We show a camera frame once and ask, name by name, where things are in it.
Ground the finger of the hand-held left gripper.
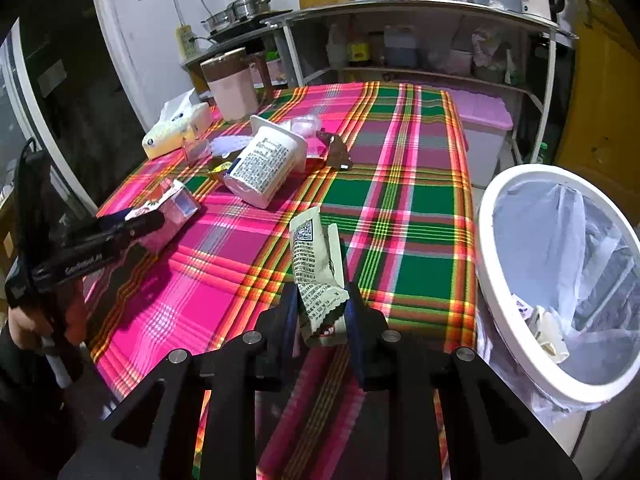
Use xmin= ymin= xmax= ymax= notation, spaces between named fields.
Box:
xmin=67 ymin=209 xmax=167 ymax=257
xmin=96 ymin=209 xmax=132 ymax=227

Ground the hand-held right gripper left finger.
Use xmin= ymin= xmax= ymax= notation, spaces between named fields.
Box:
xmin=57 ymin=282 xmax=303 ymax=480

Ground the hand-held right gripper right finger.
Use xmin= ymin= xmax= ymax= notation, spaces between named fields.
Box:
xmin=342 ymin=281 xmax=583 ymax=480

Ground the pink drink carton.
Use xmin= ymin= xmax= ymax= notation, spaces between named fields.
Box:
xmin=124 ymin=179 xmax=202 ymax=254

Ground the green snack wrapper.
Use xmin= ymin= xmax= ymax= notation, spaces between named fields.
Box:
xmin=289 ymin=205 xmax=351 ymax=348

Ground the white foam net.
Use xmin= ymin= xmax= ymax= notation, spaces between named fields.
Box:
xmin=209 ymin=134 xmax=257 ymax=157

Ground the white round bin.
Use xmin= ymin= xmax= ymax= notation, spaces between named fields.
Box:
xmin=475 ymin=162 xmax=640 ymax=413

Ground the person's left forearm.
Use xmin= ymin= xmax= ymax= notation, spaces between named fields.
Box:
xmin=0 ymin=327 xmax=118 ymax=480

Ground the person's left hand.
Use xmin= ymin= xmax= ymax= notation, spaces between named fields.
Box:
xmin=7 ymin=279 xmax=90 ymax=353

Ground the pink green plaid tablecloth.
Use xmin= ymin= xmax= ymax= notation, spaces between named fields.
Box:
xmin=82 ymin=81 xmax=480 ymax=480

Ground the yellow tissue pack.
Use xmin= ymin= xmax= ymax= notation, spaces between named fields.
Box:
xmin=141 ymin=102 xmax=214 ymax=159

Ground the small dark yellow wrapper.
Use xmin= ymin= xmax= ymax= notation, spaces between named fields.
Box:
xmin=207 ymin=157 xmax=237 ymax=182

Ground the dark glass door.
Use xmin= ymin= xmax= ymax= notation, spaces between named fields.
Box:
xmin=0 ymin=0 xmax=151 ymax=241

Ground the white yogurt cup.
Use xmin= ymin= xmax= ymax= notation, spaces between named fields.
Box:
xmin=222 ymin=114 xmax=308 ymax=210

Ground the brown foil wrapper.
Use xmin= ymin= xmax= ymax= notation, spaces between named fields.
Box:
xmin=315 ymin=130 xmax=354 ymax=172

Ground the pink brown jug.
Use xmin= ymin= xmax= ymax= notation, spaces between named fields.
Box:
xmin=200 ymin=47 xmax=262 ymax=122

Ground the yellow power strip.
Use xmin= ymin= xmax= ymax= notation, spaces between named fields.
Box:
xmin=175 ymin=24 xmax=202 ymax=61

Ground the pink plastic jelly cup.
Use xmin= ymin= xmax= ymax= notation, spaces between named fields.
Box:
xmin=290 ymin=115 xmax=322 ymax=137

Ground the white blue carton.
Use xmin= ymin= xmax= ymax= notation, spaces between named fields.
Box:
xmin=529 ymin=305 xmax=572 ymax=362

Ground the grey side table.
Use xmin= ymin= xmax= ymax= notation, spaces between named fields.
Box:
xmin=181 ymin=30 xmax=297 ymax=98

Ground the clear plastic bin liner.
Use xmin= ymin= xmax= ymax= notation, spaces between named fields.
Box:
xmin=477 ymin=180 xmax=640 ymax=461

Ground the steel pot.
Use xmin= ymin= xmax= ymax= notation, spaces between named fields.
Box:
xmin=201 ymin=0 xmax=274 ymax=32

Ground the black induction cooktop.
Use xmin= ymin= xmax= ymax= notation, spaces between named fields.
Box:
xmin=207 ymin=9 xmax=294 ymax=44

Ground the pink lidded storage box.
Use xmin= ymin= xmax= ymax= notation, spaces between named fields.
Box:
xmin=447 ymin=87 xmax=514 ymax=187

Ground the yellow label oil bottle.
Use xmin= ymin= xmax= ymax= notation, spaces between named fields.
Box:
xmin=347 ymin=32 xmax=371 ymax=67

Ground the blue plastic jug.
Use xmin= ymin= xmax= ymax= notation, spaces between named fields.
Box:
xmin=384 ymin=25 xmax=419 ymax=69

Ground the white metal shelf rack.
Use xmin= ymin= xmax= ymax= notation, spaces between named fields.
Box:
xmin=262 ymin=0 xmax=563 ymax=165

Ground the yellow door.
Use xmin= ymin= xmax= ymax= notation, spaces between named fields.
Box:
xmin=554 ymin=0 xmax=640 ymax=207

